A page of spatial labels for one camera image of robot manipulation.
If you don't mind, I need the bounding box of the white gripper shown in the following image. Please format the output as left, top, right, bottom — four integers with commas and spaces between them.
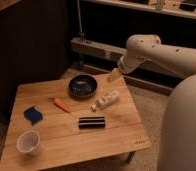
107, 57, 133, 82

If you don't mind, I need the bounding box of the small white bottle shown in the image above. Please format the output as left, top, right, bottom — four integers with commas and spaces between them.
91, 90, 120, 112

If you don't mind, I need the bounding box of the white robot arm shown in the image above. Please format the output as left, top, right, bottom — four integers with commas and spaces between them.
117, 35, 196, 171

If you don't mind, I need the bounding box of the dark ceramic bowl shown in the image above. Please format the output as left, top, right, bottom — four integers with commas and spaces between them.
68, 75, 98, 98

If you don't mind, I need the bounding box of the metal pole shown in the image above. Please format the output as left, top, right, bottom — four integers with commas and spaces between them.
76, 0, 84, 41

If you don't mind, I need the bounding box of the orange carrot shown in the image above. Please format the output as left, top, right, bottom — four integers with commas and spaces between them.
54, 98, 71, 113

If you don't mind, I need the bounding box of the wooden table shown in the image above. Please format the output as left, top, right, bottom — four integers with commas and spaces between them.
0, 74, 151, 171

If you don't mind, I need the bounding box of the blue cloth piece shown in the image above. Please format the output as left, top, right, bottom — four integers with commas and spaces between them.
24, 106, 43, 125

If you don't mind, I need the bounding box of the upper wooden shelf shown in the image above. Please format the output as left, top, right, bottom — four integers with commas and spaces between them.
83, 0, 196, 20

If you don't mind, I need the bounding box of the white paper cup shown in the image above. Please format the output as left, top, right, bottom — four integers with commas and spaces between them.
16, 130, 41, 155

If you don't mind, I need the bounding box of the wooden beam rail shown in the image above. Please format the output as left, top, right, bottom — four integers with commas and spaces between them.
71, 35, 192, 78

